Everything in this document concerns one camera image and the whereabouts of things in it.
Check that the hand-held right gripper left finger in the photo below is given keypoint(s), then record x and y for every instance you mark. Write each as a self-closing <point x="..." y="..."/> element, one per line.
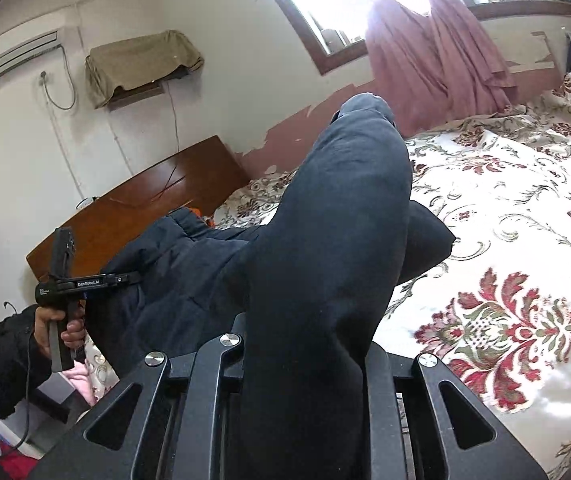
<point x="215" y="360"/>

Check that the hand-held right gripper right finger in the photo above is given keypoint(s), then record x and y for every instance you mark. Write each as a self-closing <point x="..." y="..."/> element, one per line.
<point x="383" y="380"/>

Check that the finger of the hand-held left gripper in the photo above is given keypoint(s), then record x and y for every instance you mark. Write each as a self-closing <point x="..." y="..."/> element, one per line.
<point x="128" y="278"/>

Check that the navy padded jacket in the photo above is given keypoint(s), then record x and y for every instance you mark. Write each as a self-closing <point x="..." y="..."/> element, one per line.
<point x="325" y="260"/>

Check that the person's left forearm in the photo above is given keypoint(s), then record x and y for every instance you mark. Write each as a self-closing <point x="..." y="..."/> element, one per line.
<point x="5" y="355"/>

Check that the person's left hand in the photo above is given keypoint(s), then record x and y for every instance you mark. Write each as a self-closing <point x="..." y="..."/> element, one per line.
<point x="45" y="325"/>

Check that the pink cloth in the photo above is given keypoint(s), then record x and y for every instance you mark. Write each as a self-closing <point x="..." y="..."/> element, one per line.
<point x="79" y="382"/>

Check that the wooden headboard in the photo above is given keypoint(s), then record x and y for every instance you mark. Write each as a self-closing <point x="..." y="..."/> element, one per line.
<point x="155" y="185"/>

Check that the floral bedspread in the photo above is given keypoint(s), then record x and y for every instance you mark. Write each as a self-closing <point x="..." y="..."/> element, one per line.
<point x="515" y="200"/>

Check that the white air conditioner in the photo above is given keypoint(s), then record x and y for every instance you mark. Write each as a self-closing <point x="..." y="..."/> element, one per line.
<point x="10" y="62"/>

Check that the pink curtain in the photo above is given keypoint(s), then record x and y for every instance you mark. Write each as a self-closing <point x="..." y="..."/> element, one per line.
<point x="430" y="60"/>

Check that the cloth-covered wall shelf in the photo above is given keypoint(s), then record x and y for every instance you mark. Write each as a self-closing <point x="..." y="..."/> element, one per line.
<point x="140" y="62"/>

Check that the wooden window frame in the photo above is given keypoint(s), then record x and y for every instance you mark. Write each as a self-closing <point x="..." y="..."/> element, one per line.
<point x="310" y="35"/>

